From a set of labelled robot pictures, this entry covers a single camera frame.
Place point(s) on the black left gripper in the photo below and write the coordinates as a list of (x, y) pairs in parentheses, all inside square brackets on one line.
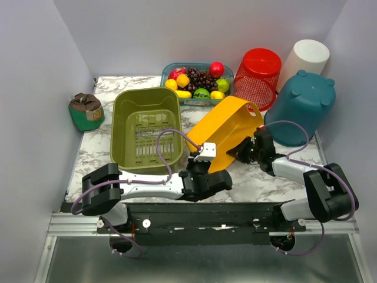
[(193, 163)]

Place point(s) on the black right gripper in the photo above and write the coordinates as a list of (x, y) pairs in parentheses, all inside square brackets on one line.
[(238, 152)]

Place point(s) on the yellow plastic bin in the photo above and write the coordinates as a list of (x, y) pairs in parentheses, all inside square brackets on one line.
[(226, 125)]

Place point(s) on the red mesh basket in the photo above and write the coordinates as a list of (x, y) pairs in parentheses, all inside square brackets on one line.
[(257, 77)]

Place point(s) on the teal plastic bucket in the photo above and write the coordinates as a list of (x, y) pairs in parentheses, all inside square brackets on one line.
[(300, 108)]

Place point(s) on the white cylindrical container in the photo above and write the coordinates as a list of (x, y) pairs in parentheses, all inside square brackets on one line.
[(308, 55)]

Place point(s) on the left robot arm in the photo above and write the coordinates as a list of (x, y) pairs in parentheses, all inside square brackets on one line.
[(104, 189)]

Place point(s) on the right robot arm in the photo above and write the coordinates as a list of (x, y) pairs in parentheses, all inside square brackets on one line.
[(329, 196)]

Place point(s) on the olive green plastic tub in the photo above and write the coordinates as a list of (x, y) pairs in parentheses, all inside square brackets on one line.
[(139, 116)]

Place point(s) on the clear teal fruit basket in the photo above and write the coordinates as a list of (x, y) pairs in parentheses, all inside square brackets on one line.
[(200, 66)]

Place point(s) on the dark purple grape bunch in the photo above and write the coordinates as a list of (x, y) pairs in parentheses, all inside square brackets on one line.
[(200, 79)]

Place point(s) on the red apple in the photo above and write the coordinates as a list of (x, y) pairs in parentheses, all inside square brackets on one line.
[(216, 69)]

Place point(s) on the yellow lemon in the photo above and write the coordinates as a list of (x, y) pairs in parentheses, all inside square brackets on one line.
[(171, 84)]

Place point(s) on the orange fruit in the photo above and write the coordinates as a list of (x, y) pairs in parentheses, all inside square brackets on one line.
[(182, 80)]

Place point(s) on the pink dragon fruit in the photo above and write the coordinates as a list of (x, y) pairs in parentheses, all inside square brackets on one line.
[(177, 72)]

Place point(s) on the green pot with brown top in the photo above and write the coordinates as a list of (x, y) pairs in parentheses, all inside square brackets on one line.
[(86, 112)]

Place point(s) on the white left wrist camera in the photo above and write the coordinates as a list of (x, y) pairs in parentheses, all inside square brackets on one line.
[(207, 152)]

